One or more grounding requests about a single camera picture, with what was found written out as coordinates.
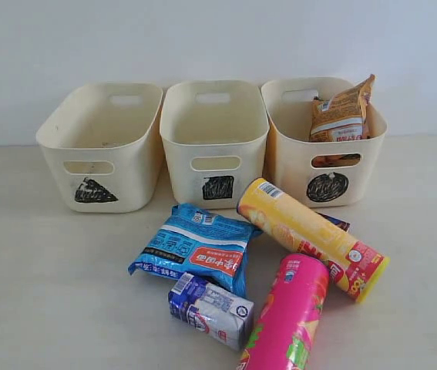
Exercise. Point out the blue noodle packet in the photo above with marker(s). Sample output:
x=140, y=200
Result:
x=201, y=243

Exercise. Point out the blue white milk carton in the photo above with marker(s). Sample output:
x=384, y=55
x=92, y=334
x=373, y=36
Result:
x=212, y=310

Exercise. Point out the orange noodle packet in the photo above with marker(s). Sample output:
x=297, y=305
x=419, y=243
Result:
x=343, y=117

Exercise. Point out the yellow Lays chips can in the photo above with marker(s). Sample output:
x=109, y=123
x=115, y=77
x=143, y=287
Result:
x=353, y=266

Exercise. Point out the pink Lays chips can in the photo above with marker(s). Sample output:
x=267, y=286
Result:
x=285, y=331

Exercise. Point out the cream bin square mark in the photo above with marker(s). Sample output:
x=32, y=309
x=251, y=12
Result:
x=214, y=136

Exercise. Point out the cream bin circle mark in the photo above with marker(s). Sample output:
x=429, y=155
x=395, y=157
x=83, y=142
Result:
x=317, y=174

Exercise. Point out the cream bin triangle mark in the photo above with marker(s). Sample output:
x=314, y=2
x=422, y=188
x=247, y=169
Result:
x=103, y=146

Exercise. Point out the purple juice carton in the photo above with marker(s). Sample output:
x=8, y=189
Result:
x=337, y=222

